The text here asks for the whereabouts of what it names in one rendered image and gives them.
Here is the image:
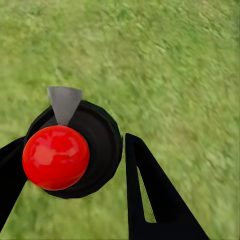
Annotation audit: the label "pesticide atomizer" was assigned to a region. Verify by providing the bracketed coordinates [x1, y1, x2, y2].
[22, 85, 124, 199]

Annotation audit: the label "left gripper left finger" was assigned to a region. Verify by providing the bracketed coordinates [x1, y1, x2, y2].
[0, 136, 28, 232]

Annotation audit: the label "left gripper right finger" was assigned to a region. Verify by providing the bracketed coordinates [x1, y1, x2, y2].
[125, 133, 210, 240]

